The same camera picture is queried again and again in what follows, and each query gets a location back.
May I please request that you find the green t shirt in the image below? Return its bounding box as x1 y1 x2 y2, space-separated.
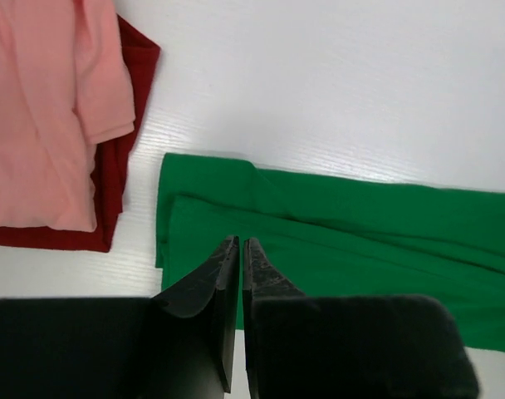
156 153 505 352

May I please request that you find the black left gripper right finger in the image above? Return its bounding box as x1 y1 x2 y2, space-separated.
243 239 480 398

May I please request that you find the dark red t shirt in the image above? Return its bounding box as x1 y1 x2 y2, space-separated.
0 17 160 253

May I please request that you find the pink t shirt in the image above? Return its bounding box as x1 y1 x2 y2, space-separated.
0 1 135 232

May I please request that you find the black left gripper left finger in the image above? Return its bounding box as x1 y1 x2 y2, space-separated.
0 236 239 398

